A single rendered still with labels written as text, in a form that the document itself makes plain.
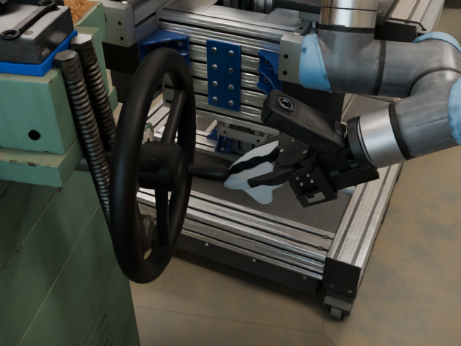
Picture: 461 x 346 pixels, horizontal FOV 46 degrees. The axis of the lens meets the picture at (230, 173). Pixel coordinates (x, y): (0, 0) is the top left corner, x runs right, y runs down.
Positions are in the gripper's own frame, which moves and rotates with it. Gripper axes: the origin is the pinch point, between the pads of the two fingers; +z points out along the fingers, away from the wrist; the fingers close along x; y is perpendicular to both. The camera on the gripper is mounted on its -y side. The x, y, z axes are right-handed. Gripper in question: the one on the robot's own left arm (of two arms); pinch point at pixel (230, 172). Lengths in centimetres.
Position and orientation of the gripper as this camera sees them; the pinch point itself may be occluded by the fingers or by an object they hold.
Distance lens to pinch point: 79.3
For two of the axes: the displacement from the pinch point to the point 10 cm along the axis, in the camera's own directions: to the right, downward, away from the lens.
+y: 5.2, 6.9, 5.0
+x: 2.0, -6.7, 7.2
